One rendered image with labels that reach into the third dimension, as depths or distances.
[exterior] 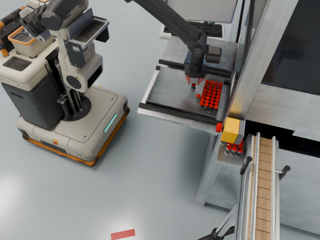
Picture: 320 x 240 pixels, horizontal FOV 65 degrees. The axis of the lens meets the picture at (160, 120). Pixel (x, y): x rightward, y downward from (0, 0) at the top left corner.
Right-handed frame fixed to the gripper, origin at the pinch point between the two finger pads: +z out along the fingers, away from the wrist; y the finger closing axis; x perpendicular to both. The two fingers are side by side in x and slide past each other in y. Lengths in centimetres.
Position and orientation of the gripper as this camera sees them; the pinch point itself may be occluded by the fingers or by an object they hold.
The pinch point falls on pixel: (193, 83)
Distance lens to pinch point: 127.0
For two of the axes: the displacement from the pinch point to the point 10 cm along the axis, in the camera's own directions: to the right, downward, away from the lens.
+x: 0.4, -7.9, 6.2
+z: 0.0, 6.2, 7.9
